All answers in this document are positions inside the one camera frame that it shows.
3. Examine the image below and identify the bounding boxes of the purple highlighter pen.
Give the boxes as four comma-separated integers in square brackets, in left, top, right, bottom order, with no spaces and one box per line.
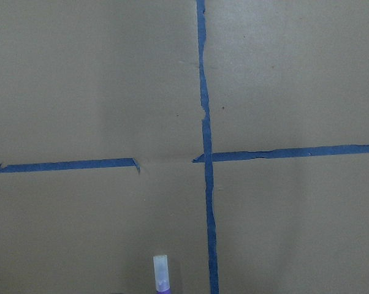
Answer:
[153,255,171,294]

